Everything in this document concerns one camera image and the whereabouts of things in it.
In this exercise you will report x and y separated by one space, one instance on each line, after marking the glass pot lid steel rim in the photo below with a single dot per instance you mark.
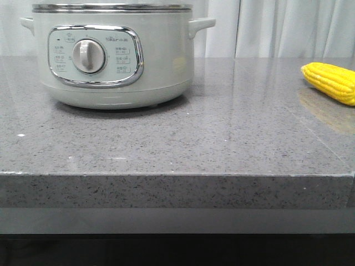
110 8

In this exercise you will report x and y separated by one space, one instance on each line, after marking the white pleated curtain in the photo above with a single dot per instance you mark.
243 29

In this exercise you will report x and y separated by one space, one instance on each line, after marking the pale green electric cooking pot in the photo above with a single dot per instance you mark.
115 60

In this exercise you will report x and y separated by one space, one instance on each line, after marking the yellow corn cob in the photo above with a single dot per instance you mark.
332 80

